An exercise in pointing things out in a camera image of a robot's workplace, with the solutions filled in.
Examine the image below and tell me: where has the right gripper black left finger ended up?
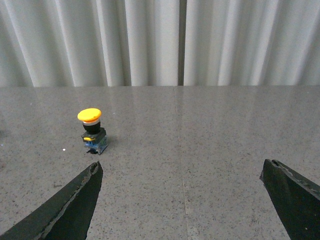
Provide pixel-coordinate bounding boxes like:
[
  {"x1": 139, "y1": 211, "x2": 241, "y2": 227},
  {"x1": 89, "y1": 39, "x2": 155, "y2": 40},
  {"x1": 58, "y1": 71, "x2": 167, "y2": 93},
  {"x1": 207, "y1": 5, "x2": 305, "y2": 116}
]
[{"x1": 0, "y1": 162, "x2": 103, "y2": 240}]

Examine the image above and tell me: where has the yellow mushroom push button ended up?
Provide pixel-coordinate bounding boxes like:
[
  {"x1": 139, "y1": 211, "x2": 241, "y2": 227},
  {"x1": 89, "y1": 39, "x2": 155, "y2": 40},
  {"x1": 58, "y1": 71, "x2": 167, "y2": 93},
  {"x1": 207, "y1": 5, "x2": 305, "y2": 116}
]
[{"x1": 77, "y1": 108, "x2": 109, "y2": 155}]

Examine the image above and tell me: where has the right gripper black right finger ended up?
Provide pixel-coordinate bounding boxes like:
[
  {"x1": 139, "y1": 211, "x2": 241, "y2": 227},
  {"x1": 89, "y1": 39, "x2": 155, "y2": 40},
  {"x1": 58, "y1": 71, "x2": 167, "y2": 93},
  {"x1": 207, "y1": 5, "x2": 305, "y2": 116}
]
[{"x1": 260, "y1": 159, "x2": 320, "y2": 240}]

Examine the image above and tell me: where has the white pleated curtain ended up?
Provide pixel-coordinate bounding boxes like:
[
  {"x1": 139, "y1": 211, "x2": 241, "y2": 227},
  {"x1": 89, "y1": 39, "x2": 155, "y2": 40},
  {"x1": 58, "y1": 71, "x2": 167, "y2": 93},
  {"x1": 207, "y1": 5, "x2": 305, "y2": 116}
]
[{"x1": 0, "y1": 0, "x2": 320, "y2": 87}]

